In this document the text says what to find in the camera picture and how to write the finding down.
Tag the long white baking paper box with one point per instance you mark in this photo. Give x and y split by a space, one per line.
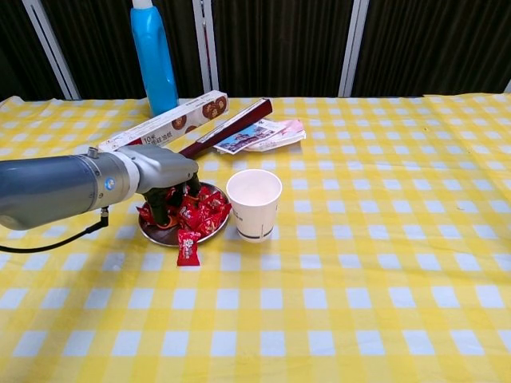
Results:
179 119

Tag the building photo postcard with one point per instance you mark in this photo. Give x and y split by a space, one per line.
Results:
243 139

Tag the red candy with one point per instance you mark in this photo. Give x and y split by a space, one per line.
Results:
189 215
205 193
211 223
187 247
144 211
217 201
171 195

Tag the blue pump bottle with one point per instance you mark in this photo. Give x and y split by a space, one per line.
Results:
153 60

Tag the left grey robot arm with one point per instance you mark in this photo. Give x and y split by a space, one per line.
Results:
52 187

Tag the pink paper note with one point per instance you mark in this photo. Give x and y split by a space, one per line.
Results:
293 125

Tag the yellow white checkered tablecloth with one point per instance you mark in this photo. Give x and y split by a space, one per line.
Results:
319 279

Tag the white paper cup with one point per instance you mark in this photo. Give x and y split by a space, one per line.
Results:
255 215

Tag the round steel plate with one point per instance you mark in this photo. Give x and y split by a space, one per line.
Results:
159 237

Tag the white paper sheet stack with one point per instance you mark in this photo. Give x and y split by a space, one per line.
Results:
287 140

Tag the white partition frame post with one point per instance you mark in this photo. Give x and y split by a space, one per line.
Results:
52 48
508 88
207 48
353 48

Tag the dark red long box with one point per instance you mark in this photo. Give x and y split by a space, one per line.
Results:
239 119

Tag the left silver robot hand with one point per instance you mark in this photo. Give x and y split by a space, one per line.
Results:
167 163

